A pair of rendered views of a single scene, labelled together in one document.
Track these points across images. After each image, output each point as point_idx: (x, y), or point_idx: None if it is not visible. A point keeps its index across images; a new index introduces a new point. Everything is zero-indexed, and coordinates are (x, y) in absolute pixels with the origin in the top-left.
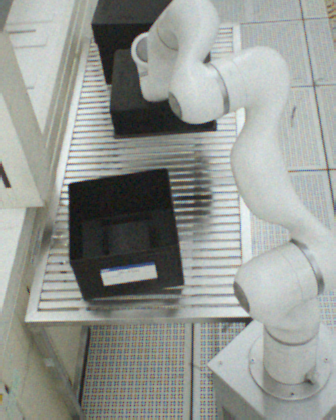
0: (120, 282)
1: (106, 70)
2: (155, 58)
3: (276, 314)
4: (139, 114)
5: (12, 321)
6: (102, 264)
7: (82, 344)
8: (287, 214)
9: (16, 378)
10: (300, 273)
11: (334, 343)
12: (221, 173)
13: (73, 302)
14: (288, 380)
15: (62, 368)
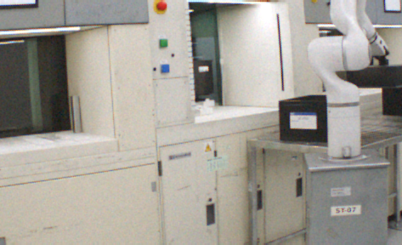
0: (298, 128)
1: (383, 104)
2: None
3: (317, 57)
4: (358, 71)
5: (240, 133)
6: (291, 107)
7: (285, 236)
8: (342, 15)
9: (224, 162)
10: (335, 39)
11: (377, 157)
12: (399, 130)
13: (274, 139)
14: (332, 151)
15: (256, 202)
